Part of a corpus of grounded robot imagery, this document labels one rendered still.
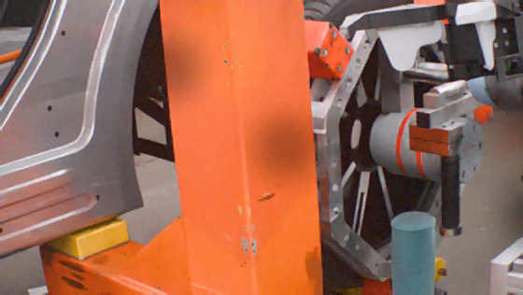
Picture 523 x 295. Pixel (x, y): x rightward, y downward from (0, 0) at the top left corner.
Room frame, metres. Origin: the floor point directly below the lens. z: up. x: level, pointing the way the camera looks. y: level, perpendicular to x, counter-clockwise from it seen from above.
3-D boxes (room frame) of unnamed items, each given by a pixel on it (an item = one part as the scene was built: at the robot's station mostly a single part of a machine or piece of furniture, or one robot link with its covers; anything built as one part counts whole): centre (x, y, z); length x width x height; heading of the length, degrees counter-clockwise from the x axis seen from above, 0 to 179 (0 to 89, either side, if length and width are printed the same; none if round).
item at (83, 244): (1.71, 0.37, 0.71); 0.14 x 0.14 x 0.05; 44
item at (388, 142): (1.66, -0.35, 0.85); 0.21 x 0.14 x 0.14; 44
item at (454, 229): (1.43, -0.34, 0.83); 0.04 x 0.04 x 0.16
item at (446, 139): (1.45, -0.32, 0.93); 0.09 x 0.05 x 0.05; 44
